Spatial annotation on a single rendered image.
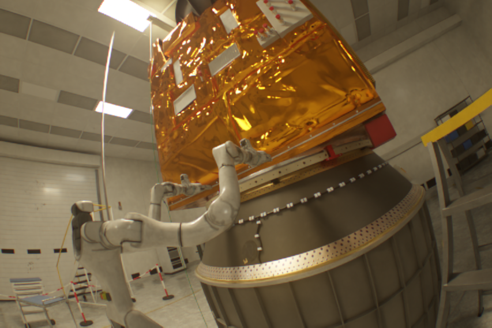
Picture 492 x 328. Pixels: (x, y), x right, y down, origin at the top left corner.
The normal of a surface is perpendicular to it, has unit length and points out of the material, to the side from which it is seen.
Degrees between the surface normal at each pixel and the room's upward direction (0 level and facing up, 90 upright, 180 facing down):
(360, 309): 90
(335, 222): 62
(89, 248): 100
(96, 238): 90
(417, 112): 90
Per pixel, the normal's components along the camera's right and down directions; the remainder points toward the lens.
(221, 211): 0.18, -0.63
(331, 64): -0.55, -0.15
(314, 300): -0.30, -0.25
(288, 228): -0.44, -0.62
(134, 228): 0.60, -0.57
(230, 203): 0.32, -0.75
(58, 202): 0.79, -0.43
